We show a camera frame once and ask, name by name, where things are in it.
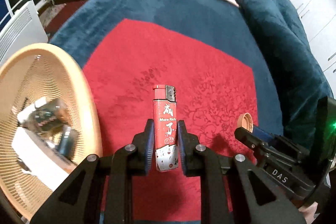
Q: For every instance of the glass jar with cork lid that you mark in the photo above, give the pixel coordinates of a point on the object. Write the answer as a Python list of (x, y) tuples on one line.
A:
[(46, 116)]

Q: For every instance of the white cardboard box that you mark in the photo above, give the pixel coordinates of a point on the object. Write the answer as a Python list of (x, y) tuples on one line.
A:
[(34, 153)]

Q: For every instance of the white panel heater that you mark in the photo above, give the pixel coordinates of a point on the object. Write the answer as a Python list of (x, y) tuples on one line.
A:
[(23, 27)]

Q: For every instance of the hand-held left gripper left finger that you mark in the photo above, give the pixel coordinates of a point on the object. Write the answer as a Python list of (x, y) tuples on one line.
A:
[(149, 145)]

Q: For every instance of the red lighter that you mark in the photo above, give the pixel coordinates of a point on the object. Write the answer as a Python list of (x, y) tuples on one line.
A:
[(165, 121)]

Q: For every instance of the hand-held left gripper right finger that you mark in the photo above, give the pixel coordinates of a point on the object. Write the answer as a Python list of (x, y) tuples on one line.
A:
[(182, 145)]

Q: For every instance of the white cabinet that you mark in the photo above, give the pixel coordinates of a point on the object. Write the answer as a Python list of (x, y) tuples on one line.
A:
[(315, 3)]

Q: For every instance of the orange plastic mesh basket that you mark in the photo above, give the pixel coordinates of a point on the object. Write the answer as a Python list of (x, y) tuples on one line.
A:
[(86, 108)]

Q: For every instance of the dark blue plush blanket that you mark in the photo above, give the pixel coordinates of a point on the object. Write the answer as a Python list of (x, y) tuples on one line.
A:
[(157, 3)]

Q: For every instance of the orange bottle cap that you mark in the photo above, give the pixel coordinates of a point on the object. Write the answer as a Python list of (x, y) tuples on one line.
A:
[(244, 121)]

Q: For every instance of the red patterned cloth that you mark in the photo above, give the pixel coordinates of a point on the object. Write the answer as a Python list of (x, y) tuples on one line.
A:
[(183, 56)]

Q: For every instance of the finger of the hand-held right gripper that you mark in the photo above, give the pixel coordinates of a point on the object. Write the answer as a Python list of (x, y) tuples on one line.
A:
[(262, 134), (246, 138)]

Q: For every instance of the red floor rug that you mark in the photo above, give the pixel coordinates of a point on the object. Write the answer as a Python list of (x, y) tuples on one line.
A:
[(63, 14)]

